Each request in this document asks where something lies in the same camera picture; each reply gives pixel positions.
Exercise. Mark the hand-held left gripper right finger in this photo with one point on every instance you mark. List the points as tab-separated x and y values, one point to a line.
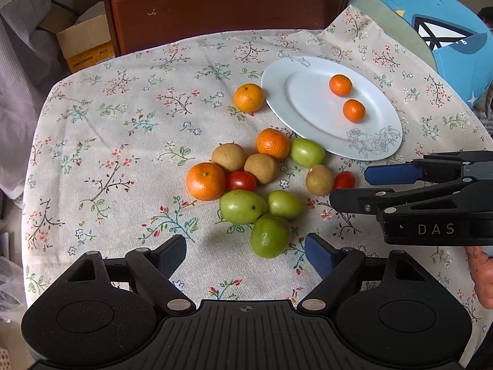
319	256

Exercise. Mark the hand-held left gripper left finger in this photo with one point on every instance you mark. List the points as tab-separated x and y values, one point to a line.
173	255

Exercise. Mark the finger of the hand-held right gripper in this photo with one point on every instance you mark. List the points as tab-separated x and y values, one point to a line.
352	200
389	174

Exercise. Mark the red cherry tomato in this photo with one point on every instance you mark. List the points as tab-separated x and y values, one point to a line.
344	180
241	180

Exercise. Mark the brown sapodilla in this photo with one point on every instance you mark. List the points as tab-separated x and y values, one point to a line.
228	157
260	168
319	179

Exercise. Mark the green tomato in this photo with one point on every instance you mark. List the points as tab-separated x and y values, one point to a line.
243	206
270	236
284	204
307	152

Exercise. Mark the white oval plate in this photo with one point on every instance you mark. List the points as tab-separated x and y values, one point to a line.
308	104

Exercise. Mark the person's right hand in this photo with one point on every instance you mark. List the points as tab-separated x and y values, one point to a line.
481	277

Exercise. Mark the small mandarin orange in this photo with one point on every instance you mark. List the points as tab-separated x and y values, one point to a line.
354	110
340	85

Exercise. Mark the large mandarin orange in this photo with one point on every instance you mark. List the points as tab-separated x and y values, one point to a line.
206	181

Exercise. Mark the floral tablecloth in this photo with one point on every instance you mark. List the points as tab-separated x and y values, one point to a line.
115	142

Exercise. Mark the olive green sofa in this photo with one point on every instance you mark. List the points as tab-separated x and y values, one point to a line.
396	34

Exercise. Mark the yellowish mandarin orange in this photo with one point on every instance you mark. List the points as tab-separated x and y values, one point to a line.
249	97

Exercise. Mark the clear plastic bag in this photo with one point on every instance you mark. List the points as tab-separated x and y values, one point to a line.
9	289

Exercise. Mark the grey checked cloth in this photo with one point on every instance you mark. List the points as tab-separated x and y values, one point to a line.
19	84

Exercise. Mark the open cardboard box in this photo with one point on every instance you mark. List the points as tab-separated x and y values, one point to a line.
84	42

